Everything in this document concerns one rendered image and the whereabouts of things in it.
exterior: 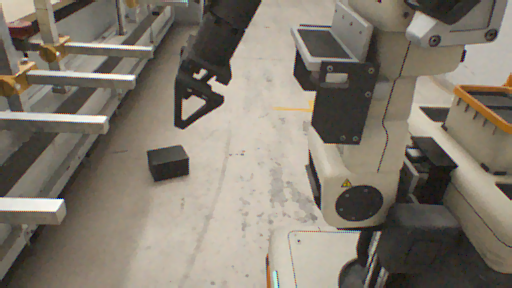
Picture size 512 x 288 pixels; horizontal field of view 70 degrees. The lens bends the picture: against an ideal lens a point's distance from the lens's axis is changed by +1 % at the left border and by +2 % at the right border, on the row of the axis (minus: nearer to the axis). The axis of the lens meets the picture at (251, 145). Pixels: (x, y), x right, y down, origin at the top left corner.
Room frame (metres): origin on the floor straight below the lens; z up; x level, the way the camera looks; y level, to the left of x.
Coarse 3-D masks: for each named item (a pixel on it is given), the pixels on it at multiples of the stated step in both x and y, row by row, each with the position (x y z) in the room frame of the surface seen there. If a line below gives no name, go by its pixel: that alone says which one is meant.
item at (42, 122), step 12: (0, 120) 0.66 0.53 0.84; (12, 120) 0.67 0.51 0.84; (24, 120) 0.67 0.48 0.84; (36, 120) 0.67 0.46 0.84; (48, 120) 0.67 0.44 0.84; (60, 120) 0.67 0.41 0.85; (72, 120) 0.68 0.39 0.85; (84, 120) 0.68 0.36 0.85; (96, 120) 0.69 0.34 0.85; (60, 132) 0.67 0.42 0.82; (72, 132) 0.67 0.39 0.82; (84, 132) 0.68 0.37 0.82; (96, 132) 0.68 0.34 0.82
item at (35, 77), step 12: (36, 72) 0.92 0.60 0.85; (48, 72) 0.93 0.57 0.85; (60, 72) 0.94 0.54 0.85; (72, 72) 0.94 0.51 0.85; (36, 84) 0.91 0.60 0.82; (48, 84) 0.91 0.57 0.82; (60, 84) 0.91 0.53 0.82; (72, 84) 0.92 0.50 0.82; (84, 84) 0.92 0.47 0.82; (96, 84) 0.92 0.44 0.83; (108, 84) 0.92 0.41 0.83; (120, 84) 0.93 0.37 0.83; (132, 84) 0.93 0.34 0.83
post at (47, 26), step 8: (40, 0) 1.11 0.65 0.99; (48, 0) 1.14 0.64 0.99; (40, 8) 1.11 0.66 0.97; (48, 8) 1.13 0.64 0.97; (40, 16) 1.11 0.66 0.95; (48, 16) 1.12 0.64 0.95; (40, 24) 1.11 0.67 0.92; (48, 24) 1.11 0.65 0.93; (40, 32) 1.11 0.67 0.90; (48, 32) 1.11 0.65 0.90; (56, 32) 1.14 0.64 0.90; (48, 40) 1.11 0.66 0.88; (56, 40) 1.13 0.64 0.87; (48, 64) 1.11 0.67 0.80; (56, 64) 1.11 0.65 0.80
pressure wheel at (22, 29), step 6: (12, 24) 1.16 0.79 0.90; (18, 24) 1.16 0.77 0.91; (24, 24) 1.16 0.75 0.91; (30, 24) 1.17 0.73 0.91; (12, 30) 1.12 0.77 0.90; (18, 30) 1.13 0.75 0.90; (24, 30) 1.14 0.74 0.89; (30, 30) 1.16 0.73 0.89; (12, 36) 1.12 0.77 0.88; (18, 36) 1.13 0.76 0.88; (24, 36) 1.14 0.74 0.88; (24, 54) 1.16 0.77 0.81
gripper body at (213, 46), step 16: (208, 16) 0.48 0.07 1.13; (208, 32) 0.47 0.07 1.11; (224, 32) 0.46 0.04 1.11; (240, 32) 0.47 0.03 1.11; (192, 48) 0.48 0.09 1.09; (208, 48) 0.46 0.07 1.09; (224, 48) 0.47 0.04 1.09; (192, 64) 0.44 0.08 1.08; (208, 64) 0.45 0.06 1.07; (224, 64) 0.47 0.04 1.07; (224, 80) 0.44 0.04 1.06
